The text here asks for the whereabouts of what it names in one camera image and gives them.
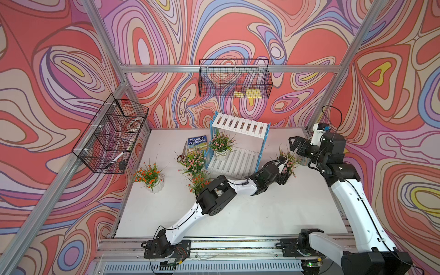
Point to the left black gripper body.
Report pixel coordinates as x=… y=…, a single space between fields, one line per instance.
x=281 y=179

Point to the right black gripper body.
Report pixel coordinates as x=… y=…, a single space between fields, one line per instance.
x=306 y=149

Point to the pink flower potted plant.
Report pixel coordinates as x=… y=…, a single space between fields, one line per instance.
x=193 y=164
x=222 y=145
x=291 y=163

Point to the blue white wooden rack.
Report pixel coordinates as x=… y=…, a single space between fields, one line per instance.
x=244 y=158

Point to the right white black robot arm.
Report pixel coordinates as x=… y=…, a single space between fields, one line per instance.
x=376 y=253

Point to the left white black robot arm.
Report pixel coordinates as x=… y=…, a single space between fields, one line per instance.
x=211 y=200

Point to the red flower potted plant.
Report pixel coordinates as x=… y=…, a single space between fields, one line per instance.
x=199 y=182

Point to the orange flower potted plant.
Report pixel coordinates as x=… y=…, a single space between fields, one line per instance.
x=151 y=177

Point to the pencil holder cup with pencils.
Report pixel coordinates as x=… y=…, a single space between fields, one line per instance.
x=301 y=160

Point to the yellow sponge in basket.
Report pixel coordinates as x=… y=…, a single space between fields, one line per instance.
x=253 y=93

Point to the small yellow block in basket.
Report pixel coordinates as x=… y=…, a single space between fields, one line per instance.
x=238 y=94

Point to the blue treehouse book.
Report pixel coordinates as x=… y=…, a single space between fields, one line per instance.
x=196 y=144

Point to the white marker in basket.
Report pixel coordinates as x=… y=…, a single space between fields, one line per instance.
x=114 y=160

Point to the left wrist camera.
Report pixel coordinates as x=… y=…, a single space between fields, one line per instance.
x=281 y=161

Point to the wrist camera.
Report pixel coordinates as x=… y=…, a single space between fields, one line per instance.
x=319 y=129
x=281 y=161

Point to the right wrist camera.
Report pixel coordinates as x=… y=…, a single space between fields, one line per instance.
x=319 y=129

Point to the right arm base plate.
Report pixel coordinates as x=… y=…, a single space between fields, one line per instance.
x=291 y=247

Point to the black wire basket back wall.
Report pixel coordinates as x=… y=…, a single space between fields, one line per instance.
x=220 y=77

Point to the black wire basket wall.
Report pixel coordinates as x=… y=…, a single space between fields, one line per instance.
x=220 y=77
x=114 y=129

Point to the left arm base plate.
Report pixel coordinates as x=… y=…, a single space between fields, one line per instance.
x=155 y=249

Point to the aluminium front rail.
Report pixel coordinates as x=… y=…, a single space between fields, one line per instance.
x=262 y=255

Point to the black wire basket left wall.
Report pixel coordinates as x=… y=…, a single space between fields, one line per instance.
x=114 y=129

